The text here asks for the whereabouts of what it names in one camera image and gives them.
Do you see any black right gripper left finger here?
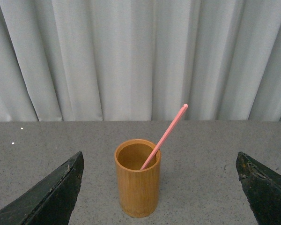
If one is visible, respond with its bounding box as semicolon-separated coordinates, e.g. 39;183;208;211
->
0;151;84;225

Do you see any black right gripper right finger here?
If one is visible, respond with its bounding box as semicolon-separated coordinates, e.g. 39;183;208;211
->
236;152;281;225

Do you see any pink chopstick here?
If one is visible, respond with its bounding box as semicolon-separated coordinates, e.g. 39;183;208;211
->
140;104;188;170

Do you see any bamboo chopstick holder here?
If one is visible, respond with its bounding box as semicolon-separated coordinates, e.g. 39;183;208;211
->
114;139;162;218

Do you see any white curtain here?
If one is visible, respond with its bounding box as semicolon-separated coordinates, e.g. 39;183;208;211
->
0;0;281;121

